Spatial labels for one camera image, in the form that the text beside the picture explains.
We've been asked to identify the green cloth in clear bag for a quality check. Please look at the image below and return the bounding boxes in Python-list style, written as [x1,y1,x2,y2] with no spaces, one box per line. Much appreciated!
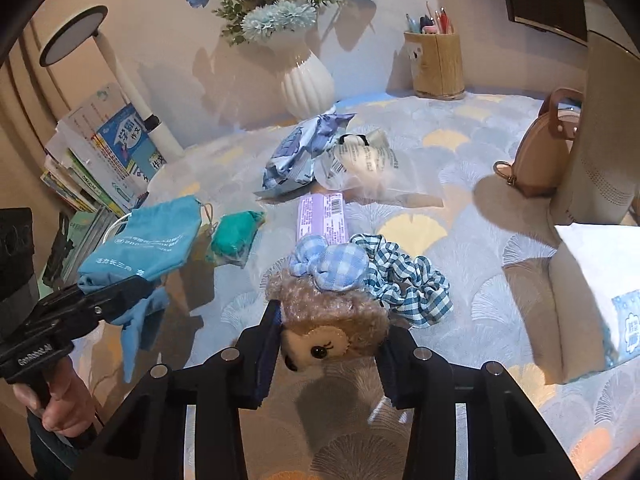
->
[206,210,266,268]

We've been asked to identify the tan leather bag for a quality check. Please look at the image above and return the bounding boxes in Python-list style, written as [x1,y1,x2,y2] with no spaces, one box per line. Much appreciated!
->
[493,87,586,198]

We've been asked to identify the white desk lamp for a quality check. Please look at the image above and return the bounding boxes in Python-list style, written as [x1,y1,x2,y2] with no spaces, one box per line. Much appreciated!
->
[39,6,187,238]

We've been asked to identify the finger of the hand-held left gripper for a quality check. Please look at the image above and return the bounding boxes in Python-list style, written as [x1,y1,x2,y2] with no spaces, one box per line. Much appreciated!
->
[42,212,77,291]
[37,276,157,342]

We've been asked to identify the teal drawstring pouch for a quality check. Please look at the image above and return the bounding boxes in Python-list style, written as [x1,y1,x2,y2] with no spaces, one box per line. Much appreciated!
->
[77,196,213,296]

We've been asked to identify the beige curtain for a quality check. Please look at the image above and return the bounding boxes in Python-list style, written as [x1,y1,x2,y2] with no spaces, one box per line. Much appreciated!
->
[0,20,61,211]

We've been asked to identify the blue white printed packet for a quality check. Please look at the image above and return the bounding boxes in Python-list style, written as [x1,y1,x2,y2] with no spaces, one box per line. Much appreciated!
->
[254,111,357,202]

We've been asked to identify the bunch of pens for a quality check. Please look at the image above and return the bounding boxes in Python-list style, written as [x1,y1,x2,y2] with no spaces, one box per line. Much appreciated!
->
[406,2,456,36]

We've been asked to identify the person's left forearm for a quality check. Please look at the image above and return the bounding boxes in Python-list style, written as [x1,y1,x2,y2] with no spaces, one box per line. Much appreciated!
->
[27,410,96,480]

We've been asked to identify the brown plush bear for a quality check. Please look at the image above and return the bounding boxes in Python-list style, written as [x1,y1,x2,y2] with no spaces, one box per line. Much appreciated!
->
[265,237,391,373]

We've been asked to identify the stack of books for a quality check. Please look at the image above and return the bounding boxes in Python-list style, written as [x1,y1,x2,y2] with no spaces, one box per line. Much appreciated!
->
[40,82,168,271]

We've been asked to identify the blue and white artificial flowers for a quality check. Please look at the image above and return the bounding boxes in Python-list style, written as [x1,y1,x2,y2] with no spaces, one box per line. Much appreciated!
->
[185,0,391,51]

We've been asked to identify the white tissue pack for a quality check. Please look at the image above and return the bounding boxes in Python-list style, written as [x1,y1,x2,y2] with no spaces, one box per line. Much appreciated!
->
[547,224,640,386]

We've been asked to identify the wooden pen holder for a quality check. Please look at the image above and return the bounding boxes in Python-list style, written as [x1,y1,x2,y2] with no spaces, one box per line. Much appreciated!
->
[403,30,466,101]

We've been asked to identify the white plush hair tie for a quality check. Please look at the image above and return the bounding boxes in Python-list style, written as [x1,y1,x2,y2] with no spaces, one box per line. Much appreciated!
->
[332,132,386,181]

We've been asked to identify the teal checked scrunchie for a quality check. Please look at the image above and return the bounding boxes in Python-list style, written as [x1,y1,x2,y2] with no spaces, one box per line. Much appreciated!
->
[350,235,453,330]

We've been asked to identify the person's left hand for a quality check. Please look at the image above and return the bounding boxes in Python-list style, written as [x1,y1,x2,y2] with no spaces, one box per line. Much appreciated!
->
[40,355,97,433]

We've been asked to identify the purple packet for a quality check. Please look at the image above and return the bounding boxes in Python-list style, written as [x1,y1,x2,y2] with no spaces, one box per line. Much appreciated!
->
[295,191,351,248]

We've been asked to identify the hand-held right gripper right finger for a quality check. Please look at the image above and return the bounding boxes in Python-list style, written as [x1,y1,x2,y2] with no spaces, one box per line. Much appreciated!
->
[375,327,581,480]

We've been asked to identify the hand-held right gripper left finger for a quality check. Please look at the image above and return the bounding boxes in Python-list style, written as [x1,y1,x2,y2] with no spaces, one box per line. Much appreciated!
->
[75,300,283,480]

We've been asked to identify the fan patterned tablecloth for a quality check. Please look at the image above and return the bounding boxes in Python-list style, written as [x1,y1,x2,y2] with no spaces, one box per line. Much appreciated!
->
[0,92,640,480]

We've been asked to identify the clear plastic bag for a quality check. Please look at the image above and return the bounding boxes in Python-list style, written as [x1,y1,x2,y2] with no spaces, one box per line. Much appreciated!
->
[315,129,445,208]

